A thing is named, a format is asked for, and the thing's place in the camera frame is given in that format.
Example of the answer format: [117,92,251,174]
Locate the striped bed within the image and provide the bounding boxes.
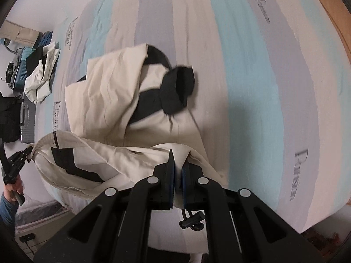
[33,0,351,254]

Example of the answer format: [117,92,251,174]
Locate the person's left hand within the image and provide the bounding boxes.
[5,175,25,203]

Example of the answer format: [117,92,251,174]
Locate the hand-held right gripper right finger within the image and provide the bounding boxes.
[182,162,324,263]

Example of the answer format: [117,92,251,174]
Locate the folded white garment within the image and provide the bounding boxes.
[24,42,61,105]

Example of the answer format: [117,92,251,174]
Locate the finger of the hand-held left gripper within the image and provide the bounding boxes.
[8,146,34,162]
[11,156,30,172]

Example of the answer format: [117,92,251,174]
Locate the black cloth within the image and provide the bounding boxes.
[26,46,48,72]

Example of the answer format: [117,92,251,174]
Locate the black backpack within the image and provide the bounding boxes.
[0,92,24,143]

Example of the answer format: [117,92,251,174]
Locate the clear plastic bag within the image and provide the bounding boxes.
[15,194,72,236]

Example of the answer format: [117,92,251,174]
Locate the blue desk lamp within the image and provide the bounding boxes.
[0,38,20,54]

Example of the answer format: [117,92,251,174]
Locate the person's left forearm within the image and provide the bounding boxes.
[0,192,18,226]

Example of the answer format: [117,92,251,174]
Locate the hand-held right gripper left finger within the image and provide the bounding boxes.
[32,149,176,263]

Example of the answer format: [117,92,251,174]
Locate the silver suitcase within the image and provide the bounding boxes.
[19,92,37,144]

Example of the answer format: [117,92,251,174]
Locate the cream and black hooded jacket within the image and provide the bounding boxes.
[31,43,229,231]

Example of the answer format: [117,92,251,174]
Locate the grey clothes pile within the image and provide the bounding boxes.
[5,52,24,88]

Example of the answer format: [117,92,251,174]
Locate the wooden headboard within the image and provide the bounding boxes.
[304,0,351,69]

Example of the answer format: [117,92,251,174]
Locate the teal suitcase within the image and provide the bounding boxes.
[13,46,37,88]

